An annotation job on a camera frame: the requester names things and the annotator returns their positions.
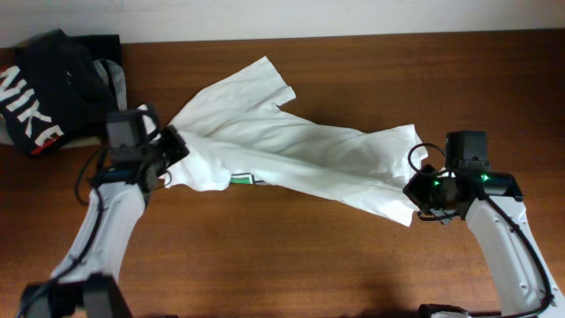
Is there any white t-shirt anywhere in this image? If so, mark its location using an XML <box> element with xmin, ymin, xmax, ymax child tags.
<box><xmin>164</xmin><ymin>57</ymin><xmax>427</xmax><ymax>226</ymax></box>

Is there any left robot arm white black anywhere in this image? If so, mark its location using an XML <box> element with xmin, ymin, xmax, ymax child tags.
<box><xmin>18</xmin><ymin>104</ymin><xmax>189</xmax><ymax>317</ymax></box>

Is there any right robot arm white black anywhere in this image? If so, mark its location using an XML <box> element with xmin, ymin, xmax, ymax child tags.
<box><xmin>403</xmin><ymin>131</ymin><xmax>564</xmax><ymax>317</ymax></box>

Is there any black shirt with white lettering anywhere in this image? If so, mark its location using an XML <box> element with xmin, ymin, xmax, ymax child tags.
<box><xmin>1</xmin><ymin>29</ymin><xmax>123</xmax><ymax>157</ymax></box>

